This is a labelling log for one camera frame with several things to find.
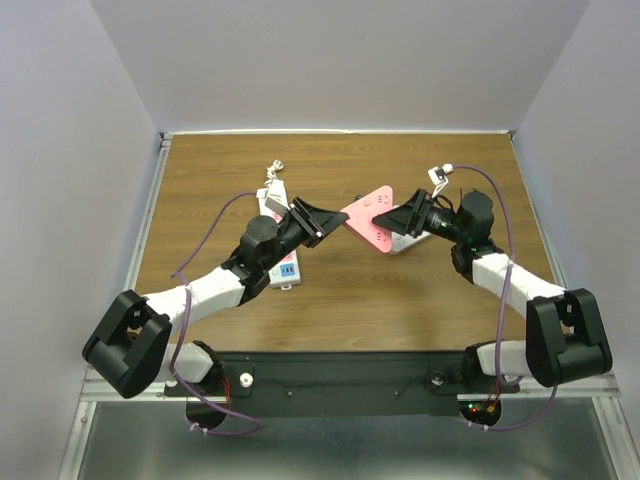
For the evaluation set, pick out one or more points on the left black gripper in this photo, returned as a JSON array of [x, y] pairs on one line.
[[318, 222]]

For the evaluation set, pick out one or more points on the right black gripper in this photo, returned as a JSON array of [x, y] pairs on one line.
[[410, 217]]

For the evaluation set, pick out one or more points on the pink triangular power socket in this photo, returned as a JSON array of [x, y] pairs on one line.
[[361, 213]]

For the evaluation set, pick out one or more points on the white colourful power strip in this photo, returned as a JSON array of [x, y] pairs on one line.
[[286, 273]]

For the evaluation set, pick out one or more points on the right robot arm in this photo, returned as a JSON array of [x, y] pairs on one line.
[[565, 339]]

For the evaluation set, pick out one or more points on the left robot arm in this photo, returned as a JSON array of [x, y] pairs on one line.
[[131, 348]]

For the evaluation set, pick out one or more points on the white triangular power socket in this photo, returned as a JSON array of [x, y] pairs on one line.
[[401, 243]]

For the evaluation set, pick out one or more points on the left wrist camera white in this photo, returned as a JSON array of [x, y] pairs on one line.
[[276, 197]]

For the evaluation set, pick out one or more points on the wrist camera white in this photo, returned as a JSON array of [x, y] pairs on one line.
[[439, 177], [276, 197]]

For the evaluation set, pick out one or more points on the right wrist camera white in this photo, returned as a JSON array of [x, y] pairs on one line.
[[439, 177]]

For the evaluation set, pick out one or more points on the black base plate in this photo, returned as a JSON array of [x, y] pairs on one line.
[[333, 384]]

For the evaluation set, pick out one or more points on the back aluminium rail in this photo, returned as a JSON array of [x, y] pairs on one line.
[[336, 131]]

